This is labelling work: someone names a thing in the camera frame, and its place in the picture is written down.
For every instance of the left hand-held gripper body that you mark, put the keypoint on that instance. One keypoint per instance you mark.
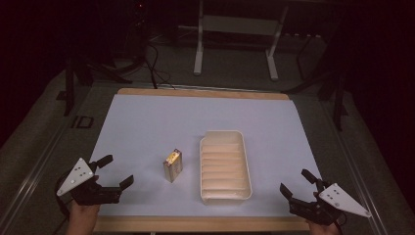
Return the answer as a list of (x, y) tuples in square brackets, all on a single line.
[(85, 186)]

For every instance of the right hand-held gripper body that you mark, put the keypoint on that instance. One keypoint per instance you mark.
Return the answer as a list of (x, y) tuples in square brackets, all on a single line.
[(326, 203)]

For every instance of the small yellow and silver box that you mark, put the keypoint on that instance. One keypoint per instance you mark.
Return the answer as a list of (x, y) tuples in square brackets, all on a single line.
[(173, 165)]

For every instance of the cream ribbed plastic tray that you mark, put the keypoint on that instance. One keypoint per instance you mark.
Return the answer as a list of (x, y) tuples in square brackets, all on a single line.
[(225, 166)]

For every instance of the person's right hand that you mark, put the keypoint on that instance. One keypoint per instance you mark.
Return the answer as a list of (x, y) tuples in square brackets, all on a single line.
[(325, 228)]

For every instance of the person's left hand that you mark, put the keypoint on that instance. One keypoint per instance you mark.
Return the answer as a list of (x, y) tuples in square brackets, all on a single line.
[(82, 218)]

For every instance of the white paper table mat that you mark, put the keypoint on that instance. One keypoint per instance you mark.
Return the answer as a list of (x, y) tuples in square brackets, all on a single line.
[(163, 130)]

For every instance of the black tripod stand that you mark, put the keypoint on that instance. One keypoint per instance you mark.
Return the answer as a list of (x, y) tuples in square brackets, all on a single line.
[(81, 62), (329, 75)]

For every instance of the white metal stand frame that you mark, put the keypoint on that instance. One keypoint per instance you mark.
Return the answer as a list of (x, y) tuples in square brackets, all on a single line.
[(238, 26)]

